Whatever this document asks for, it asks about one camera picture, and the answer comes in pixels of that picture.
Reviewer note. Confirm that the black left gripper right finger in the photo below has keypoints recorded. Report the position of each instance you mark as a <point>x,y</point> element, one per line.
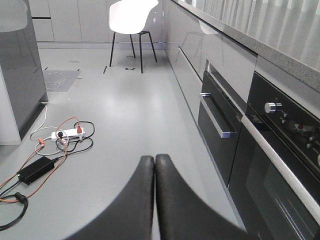
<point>182,214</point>

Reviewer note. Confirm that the grey kitchen island cabinet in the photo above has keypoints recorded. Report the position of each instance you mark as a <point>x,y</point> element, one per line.
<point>22,86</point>

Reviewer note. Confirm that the white chair black legs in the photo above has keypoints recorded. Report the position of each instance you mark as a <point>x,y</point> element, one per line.
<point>129,17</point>

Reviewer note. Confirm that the black built-in oven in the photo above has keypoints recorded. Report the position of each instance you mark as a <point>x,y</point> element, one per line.
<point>268,207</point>

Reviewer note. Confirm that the silver oven handle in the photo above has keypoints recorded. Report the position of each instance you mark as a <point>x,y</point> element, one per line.
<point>295,184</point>

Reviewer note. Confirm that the grey speckled kitchen counter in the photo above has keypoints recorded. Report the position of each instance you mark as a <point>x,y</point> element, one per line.
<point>193,47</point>

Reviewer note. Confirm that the grey floor mat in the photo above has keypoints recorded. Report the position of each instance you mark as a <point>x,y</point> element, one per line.
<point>59,80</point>

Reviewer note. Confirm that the black power adapter brick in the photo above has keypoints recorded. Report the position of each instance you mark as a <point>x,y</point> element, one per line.
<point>35,170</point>

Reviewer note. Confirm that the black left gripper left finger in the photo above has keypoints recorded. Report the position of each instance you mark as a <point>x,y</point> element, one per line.
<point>130,215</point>

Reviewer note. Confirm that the white power strip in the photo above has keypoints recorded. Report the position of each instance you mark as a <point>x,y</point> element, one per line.
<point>73,132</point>

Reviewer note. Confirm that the silver oven knob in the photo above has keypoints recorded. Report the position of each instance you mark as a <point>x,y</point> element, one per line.
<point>272,107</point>

